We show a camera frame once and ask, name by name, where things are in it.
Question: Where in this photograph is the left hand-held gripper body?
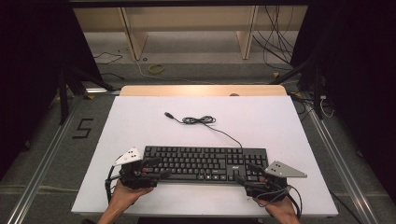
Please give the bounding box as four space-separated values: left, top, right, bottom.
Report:
112 147 159 190

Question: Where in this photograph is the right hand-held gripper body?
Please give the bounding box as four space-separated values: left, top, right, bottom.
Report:
243 160 308 203

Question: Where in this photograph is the black computer keyboard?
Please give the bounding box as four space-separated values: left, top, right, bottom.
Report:
141 145 270 185

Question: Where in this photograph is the person's left hand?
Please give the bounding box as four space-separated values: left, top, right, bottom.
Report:
108 181 155 210

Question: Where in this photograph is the person's right hand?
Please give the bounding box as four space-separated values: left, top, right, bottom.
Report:
253 198 297 219

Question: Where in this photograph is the light wooden table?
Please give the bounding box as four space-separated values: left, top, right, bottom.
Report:
120 84 288 97

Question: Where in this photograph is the black metal stand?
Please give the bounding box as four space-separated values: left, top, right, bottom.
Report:
57 61 117 126
268 51 325 121

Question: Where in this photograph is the short aluminium bar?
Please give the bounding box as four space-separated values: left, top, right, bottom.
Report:
85 87 121 95

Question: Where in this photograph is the yellow tape roll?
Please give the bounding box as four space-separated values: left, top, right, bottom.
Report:
148 63 165 76

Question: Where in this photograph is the dark curtain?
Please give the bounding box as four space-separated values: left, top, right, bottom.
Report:
0 0 105 183
290 0 396 204

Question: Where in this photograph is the light wooden shelf unit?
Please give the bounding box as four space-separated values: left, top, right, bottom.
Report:
73 5 309 62

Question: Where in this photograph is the left hand-held gripper cable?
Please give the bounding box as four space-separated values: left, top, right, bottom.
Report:
104 154 124 203

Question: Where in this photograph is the hand-held gripper cable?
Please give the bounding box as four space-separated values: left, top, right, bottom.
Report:
104 154 124 203
255 184 304 219

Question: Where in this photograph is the right hand-held gripper cable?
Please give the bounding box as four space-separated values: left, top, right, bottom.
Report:
255 184 304 219

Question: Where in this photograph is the long aluminium floor rail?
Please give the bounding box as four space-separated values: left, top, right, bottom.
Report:
302 98 380 224
6 96 84 224

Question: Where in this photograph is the black keyboard cable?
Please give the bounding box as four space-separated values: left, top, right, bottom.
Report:
163 111 244 149

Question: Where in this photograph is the white floor cable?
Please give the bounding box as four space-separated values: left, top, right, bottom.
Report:
134 59 217 86

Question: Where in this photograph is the thin black floor cable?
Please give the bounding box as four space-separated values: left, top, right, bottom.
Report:
99 72 126 81
92 51 124 65

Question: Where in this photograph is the bundle of black cables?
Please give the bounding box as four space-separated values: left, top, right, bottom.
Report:
251 5 301 71

